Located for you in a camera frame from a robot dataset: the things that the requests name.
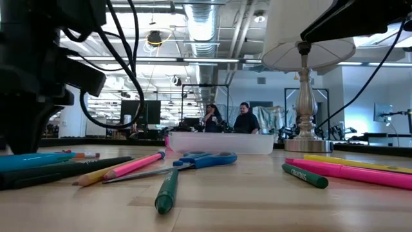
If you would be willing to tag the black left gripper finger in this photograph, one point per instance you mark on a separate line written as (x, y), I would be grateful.
(25, 129)

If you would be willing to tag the blue marker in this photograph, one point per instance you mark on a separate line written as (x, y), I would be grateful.
(29, 160)

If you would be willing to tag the dark green crayon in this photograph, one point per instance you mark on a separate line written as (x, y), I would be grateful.
(62, 163)

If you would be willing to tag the black pen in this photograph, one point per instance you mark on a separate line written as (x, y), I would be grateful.
(80, 167)

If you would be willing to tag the yellow pencil with green ferrule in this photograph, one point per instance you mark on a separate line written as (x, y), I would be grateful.
(93, 176)

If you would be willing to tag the pink pencil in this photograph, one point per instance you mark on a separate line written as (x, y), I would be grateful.
(135, 166)

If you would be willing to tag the pink-lidded clear plastic pencil box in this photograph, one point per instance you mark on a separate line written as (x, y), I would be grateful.
(222, 143)

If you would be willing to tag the yellow highlighter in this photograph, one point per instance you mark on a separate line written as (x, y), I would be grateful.
(354, 162)

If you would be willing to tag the pink highlighter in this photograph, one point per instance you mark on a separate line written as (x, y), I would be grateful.
(354, 174)

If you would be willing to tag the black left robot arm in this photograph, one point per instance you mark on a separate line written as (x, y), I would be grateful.
(32, 19)

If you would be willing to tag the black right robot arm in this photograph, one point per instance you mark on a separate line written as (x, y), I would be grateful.
(354, 16)

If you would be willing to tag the black computer monitor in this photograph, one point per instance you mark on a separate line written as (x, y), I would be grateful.
(141, 112)

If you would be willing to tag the person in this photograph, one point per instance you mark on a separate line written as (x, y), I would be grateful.
(246, 122)
(212, 120)

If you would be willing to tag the white-shade silver table lamp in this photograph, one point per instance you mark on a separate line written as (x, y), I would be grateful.
(305, 103)

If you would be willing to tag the lit computer monitor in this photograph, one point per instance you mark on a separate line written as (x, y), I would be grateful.
(383, 112)

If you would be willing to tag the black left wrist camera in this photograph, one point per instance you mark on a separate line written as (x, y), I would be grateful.
(83, 77)

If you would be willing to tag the black aluminium table frame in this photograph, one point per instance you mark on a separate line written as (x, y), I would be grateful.
(96, 142)

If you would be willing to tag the black ceiling-mounted camera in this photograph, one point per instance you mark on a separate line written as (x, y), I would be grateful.
(154, 37)

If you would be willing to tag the black aluminium rig frame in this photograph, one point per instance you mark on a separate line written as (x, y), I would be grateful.
(206, 85)
(305, 89)

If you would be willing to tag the silver ventilation duct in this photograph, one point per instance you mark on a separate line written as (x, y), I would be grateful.
(202, 25)

